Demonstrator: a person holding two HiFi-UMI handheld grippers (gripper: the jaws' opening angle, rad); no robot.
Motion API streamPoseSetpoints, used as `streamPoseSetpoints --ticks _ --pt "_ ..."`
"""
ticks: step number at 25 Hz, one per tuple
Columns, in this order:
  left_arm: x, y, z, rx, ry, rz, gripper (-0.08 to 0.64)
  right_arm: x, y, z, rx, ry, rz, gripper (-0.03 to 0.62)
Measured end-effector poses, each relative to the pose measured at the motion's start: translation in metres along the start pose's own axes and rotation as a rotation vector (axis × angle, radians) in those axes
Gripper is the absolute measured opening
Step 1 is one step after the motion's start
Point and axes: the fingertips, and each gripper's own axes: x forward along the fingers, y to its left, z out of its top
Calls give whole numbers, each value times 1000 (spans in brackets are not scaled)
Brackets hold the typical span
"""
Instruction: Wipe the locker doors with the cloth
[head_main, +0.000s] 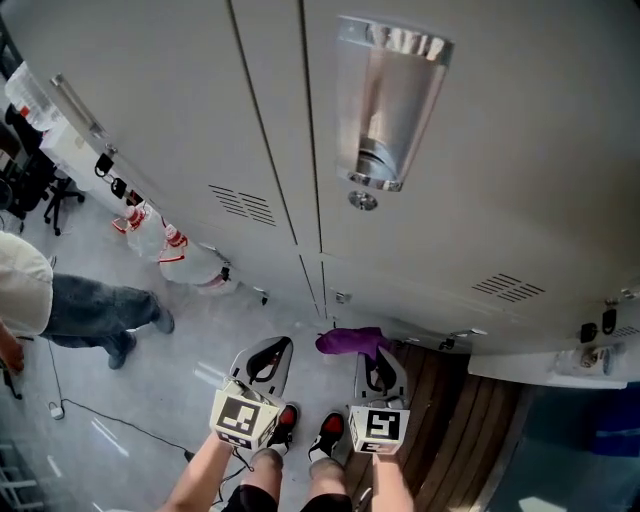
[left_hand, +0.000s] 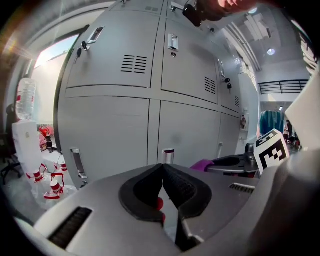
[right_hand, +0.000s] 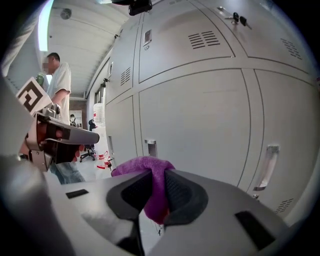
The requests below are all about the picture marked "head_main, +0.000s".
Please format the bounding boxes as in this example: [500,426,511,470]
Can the large red-capped water bottle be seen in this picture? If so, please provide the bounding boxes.
[111,202,169,264]
[157,223,240,297]

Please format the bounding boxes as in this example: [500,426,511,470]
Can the chrome bar door handle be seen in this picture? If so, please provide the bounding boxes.
[48,72,110,139]

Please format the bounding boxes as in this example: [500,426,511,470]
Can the person's left leg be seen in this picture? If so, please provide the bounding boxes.
[239,446,285,506]

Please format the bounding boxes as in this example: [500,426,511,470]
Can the person's right leg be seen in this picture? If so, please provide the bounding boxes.
[305,455,349,501]

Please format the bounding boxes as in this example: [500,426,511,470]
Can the person's left forearm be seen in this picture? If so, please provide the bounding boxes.
[158,430,237,512]

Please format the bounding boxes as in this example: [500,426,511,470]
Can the clear plastic bottle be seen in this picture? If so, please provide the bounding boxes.
[553,344,624,376]

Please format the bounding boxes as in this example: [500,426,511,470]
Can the black office chair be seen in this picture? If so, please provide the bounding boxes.
[9,149,87,237]

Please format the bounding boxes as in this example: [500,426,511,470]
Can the person's red-black shoe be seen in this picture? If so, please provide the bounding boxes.
[306,410,347,465]
[265,402,301,457]

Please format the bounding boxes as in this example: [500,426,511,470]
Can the white box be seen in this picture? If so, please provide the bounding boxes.
[38,119,109,194]

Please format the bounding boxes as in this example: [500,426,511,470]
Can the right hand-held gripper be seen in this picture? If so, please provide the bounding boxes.
[346,346,412,457]

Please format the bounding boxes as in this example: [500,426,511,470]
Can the grey locker frame post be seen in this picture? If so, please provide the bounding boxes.
[228,0,324,254]

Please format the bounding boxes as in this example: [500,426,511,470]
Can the person's black shorts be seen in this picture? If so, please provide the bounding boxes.
[219,482,354,512]

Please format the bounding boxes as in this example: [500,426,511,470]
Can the grey locker door recessed handle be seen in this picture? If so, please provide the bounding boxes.
[302,0,640,337]

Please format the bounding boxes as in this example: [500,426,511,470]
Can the brown wooden plank board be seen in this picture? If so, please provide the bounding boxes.
[344,339,526,512]

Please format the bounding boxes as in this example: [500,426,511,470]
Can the person's right red-black shoe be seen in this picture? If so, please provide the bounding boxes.
[306,410,347,465]

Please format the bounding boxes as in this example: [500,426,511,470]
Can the white shelf board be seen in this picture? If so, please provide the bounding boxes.
[467,344,629,391]

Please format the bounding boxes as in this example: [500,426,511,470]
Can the black floor cable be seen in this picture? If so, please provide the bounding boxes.
[45,338,254,506]

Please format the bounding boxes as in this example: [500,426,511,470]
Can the person's leg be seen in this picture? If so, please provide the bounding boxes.
[305,455,349,501]
[239,446,285,506]

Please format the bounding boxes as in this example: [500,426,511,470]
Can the dark blue glass panel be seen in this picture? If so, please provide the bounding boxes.
[499,382,640,512]

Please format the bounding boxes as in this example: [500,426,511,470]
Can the short grey locker door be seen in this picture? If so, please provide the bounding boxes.
[321,253,640,357]
[197,242,324,321]

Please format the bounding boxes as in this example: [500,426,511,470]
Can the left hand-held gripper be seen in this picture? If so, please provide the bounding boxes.
[209,335,295,450]

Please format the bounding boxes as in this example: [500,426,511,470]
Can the purple cloth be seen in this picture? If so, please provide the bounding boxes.
[314,326,396,365]

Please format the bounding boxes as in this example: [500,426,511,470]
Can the person's left red-black shoe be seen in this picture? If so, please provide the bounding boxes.
[265,402,301,457]

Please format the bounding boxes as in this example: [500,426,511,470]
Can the round chrome door lock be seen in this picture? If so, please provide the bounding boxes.
[347,189,380,212]

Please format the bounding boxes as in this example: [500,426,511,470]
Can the pack of clear water bottles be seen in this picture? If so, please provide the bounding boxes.
[3,60,64,132]

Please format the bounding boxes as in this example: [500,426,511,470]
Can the person's right forearm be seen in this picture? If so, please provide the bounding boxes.
[368,449,417,512]

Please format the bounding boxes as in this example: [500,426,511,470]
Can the recessed chrome door handle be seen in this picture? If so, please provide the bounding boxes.
[333,14,455,193]

